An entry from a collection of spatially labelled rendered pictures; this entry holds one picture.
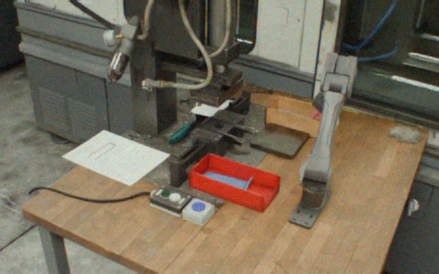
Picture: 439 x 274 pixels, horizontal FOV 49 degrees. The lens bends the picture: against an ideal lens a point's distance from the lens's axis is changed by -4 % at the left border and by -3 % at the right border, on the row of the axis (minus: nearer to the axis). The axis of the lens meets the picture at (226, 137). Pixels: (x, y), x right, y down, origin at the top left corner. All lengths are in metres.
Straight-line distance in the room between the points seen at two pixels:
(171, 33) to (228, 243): 0.67
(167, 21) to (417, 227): 1.42
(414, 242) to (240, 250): 1.21
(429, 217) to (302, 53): 0.89
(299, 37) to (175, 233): 1.10
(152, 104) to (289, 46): 0.72
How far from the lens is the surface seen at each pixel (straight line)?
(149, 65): 1.67
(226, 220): 1.41
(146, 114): 1.77
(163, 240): 1.35
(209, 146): 1.62
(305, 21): 2.11
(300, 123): 1.82
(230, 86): 1.56
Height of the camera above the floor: 1.82
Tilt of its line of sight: 31 degrees down
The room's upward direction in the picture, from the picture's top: 2 degrees clockwise
